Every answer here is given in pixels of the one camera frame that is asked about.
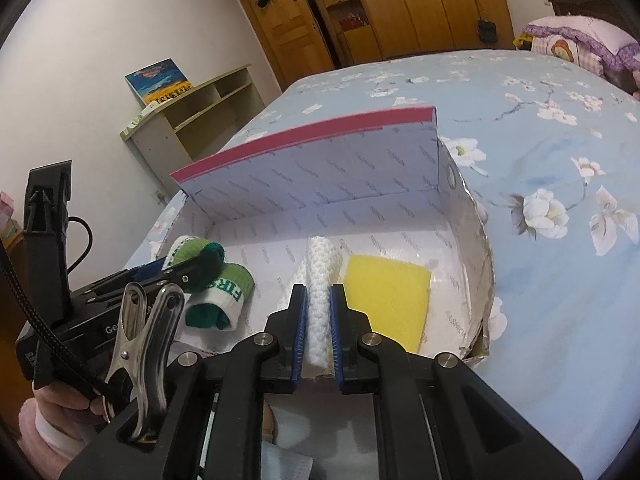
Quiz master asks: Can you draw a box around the dark wooden headboard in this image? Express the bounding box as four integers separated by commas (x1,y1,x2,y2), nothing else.
548,0,632,22

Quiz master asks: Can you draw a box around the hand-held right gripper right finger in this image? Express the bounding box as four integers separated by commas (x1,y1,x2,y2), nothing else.
329,283,584,480

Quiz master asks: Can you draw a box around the small pink carton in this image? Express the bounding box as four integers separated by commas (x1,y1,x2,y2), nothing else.
0,191,16,239

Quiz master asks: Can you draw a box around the blue yellow painted picture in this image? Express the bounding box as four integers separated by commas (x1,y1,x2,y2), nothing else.
125,59,194,107

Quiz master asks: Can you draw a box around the green white booklet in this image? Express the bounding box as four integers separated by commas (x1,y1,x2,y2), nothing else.
131,102,161,128

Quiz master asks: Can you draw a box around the purple frilled pillow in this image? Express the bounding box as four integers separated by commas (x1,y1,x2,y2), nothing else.
522,15,640,74

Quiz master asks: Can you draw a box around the green white printed wristband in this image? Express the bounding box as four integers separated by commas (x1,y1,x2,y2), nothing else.
185,262,256,333

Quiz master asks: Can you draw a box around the wooden wardrobe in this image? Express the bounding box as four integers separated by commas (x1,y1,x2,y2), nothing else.
290,0,516,68

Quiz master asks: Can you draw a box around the thin black cable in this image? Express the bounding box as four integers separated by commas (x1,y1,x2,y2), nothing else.
67,216,95,272

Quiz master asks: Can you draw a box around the white knitted cloth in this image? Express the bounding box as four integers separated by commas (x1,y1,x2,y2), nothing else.
277,235,346,378

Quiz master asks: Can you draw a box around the person's left hand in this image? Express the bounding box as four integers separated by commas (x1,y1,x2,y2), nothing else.
31,380,108,433

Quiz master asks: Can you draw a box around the wooden door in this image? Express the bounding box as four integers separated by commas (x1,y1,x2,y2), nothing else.
235,0,336,93

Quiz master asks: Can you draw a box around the pink cardboard box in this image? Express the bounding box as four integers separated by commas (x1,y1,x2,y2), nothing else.
147,106,497,366

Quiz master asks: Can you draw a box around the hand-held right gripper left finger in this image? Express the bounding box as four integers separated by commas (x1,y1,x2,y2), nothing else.
60,284,307,480

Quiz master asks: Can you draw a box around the beige wooden shelf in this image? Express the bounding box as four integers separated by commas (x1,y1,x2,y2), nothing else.
119,64,266,202

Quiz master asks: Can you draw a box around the bed with floral sheet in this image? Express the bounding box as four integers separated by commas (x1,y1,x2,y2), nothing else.
120,50,640,467

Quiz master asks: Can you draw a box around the tan soft item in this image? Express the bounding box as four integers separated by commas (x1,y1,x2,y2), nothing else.
262,404,279,445

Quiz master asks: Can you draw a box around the metal spring clip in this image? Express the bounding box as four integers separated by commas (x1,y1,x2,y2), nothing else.
102,282,186,443

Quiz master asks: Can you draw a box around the yellow sponge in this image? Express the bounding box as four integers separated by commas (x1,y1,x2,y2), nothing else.
342,254,433,353

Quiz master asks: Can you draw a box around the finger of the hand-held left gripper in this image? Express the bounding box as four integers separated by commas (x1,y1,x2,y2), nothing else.
70,260,201,307

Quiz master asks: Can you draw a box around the black braided cable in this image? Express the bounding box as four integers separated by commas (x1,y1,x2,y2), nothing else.
0,242,118,398

